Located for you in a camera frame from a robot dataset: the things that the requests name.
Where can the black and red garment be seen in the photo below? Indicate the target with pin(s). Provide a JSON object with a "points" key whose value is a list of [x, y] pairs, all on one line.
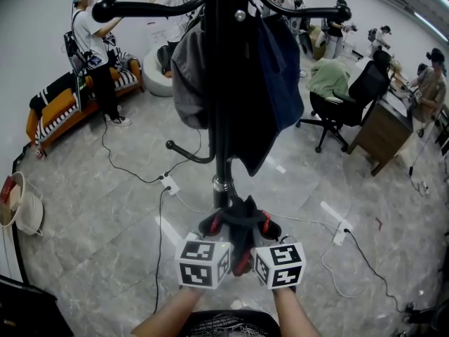
{"points": [[242, 223]]}

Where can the person's left forearm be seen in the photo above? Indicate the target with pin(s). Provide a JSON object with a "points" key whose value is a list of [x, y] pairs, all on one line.
{"points": [[168, 314]]}

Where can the white round pouf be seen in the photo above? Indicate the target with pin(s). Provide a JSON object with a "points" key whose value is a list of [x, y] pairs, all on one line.
{"points": [[154, 83]]}

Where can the small white charger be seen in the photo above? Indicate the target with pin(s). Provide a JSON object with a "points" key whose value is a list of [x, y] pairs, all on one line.
{"points": [[424, 189]]}

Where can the white power strip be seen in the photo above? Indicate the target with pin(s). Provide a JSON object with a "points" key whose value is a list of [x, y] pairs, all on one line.
{"points": [[170, 185], [342, 234]]}

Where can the black hanging garment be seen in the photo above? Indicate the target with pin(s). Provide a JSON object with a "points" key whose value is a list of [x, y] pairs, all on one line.
{"points": [[252, 135]]}

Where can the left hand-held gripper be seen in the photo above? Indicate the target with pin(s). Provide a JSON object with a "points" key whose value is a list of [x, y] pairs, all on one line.
{"points": [[196, 263]]}

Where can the round beige rimmed basket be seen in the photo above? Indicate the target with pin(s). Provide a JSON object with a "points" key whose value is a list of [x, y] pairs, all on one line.
{"points": [[8, 219]]}

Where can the brown wooden desk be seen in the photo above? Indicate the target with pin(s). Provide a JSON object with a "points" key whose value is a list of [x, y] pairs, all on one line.
{"points": [[382, 132]]}

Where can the red box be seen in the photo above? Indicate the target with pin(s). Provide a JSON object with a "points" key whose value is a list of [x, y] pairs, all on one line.
{"points": [[7, 191]]}

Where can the person's right white shoe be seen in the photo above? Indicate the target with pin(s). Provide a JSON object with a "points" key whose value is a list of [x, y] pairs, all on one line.
{"points": [[238, 304]]}

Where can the black office chair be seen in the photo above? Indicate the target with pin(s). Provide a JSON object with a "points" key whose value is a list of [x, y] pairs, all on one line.
{"points": [[365, 90]]}

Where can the black coat rack stand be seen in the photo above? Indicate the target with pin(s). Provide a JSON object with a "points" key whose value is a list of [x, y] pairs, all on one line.
{"points": [[221, 197]]}

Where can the small red tape piece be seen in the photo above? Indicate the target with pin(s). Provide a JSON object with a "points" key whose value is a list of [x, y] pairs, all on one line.
{"points": [[379, 223]]}

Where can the navy blue bag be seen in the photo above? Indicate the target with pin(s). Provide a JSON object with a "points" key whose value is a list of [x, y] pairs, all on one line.
{"points": [[287, 93]]}

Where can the ceiling light tube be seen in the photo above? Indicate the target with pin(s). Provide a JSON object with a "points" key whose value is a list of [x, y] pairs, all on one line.
{"points": [[431, 26]]}

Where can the green garment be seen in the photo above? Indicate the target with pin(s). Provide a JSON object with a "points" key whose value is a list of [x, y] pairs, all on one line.
{"points": [[328, 79]]}

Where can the person's right forearm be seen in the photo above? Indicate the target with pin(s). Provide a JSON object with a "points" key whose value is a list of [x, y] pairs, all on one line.
{"points": [[294, 311]]}

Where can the brown cardboard box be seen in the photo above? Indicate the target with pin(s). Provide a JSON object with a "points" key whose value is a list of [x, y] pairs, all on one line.
{"points": [[319, 47]]}

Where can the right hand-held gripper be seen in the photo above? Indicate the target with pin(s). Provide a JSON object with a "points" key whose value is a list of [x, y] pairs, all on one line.
{"points": [[284, 265]]}

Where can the person's black printed shirt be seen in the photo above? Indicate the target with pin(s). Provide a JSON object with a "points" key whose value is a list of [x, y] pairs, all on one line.
{"points": [[231, 325]]}

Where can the orange sofa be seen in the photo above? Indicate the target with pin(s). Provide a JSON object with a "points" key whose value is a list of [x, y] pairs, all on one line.
{"points": [[59, 121]]}

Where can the black cabinet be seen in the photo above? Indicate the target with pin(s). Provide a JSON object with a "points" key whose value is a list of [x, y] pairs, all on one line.
{"points": [[28, 311]]}

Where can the small orange cushion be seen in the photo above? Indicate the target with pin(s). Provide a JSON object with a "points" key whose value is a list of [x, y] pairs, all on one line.
{"points": [[168, 73]]}

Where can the black backpack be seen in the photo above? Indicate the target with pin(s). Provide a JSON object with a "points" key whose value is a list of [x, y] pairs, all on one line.
{"points": [[164, 60]]}

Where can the small drink bottle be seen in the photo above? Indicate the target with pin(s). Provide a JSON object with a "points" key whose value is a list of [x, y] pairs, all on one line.
{"points": [[40, 153]]}

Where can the large orange cushion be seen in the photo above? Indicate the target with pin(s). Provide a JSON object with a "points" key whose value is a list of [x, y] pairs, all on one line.
{"points": [[59, 104]]}

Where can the beige box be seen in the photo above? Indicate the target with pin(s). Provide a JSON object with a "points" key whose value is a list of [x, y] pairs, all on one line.
{"points": [[15, 202]]}

